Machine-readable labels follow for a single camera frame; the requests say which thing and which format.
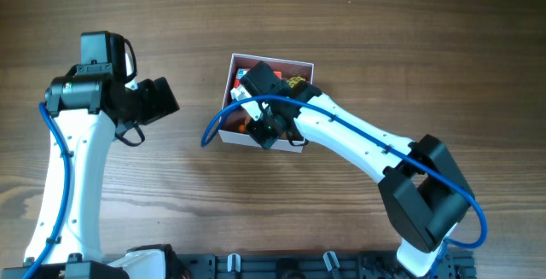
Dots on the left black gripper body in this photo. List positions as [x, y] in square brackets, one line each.
[143, 107]

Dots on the brown plush capybara toy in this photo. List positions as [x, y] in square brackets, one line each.
[242, 128]

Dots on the white box pink interior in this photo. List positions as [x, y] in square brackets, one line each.
[230, 130]

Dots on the yellow toy wheel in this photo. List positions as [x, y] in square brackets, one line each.
[293, 81]

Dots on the red toy truck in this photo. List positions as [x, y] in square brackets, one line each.
[239, 74]

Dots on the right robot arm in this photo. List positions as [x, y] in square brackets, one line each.
[423, 190]

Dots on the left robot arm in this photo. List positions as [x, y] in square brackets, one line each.
[85, 110]

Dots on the black mounting rail base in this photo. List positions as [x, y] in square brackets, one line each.
[363, 265]

